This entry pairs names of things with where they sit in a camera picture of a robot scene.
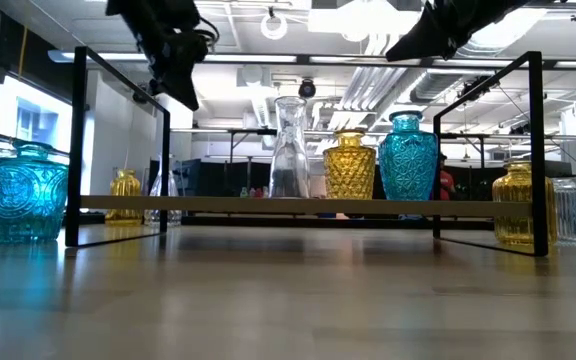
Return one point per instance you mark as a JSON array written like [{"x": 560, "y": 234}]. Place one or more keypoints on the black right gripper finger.
[
  {"x": 440, "y": 40},
  {"x": 415, "y": 30}
]

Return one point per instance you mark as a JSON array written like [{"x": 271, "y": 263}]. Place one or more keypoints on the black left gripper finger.
[
  {"x": 168, "y": 85},
  {"x": 188, "y": 85}
]

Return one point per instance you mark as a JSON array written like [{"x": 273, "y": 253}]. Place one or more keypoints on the clear twisted glass vase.
[{"x": 155, "y": 190}]

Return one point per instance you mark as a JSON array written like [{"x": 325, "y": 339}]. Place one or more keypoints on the tall yellow square-pattern vase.
[{"x": 124, "y": 185}]

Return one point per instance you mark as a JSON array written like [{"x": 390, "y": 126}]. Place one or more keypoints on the clear smooth carafe vase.
[{"x": 290, "y": 165}]

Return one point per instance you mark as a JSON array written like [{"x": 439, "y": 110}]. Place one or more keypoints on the yellow diamond pattern vase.
[{"x": 349, "y": 170}]

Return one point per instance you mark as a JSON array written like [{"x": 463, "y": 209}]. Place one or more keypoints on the yellow ribbed glass jar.
[{"x": 510, "y": 185}]

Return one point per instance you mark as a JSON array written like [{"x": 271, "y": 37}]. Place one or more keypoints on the clear ribbed squat bottle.
[{"x": 575, "y": 215}]

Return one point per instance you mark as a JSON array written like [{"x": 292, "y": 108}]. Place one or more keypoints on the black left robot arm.
[{"x": 153, "y": 12}]

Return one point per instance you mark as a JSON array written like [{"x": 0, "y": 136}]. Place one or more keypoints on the black metal wooden shelf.
[{"x": 293, "y": 205}]

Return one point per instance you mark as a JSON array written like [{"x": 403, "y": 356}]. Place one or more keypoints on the black overhead crossbar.
[{"x": 418, "y": 62}]

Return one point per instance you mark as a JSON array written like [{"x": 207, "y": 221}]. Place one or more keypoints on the tall blue floral vase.
[{"x": 408, "y": 165}]

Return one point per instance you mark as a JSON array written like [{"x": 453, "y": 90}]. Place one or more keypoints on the bright window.
[{"x": 33, "y": 115}]

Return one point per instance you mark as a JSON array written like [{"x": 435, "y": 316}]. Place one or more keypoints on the person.
[{"x": 446, "y": 182}]

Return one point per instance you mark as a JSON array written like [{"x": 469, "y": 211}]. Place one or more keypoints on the blue medallion squat jar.
[{"x": 25, "y": 200}]

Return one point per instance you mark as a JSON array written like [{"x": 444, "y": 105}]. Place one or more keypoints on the large white ventilation duct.
[{"x": 508, "y": 35}]

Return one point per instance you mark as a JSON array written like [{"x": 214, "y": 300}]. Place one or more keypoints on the silver flexible duct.
[{"x": 433, "y": 87}]

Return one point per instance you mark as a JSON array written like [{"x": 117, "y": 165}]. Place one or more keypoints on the black dome ceiling camera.
[{"x": 307, "y": 90}]

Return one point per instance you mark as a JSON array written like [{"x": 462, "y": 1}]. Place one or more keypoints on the black aluminium rig frame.
[{"x": 268, "y": 222}]

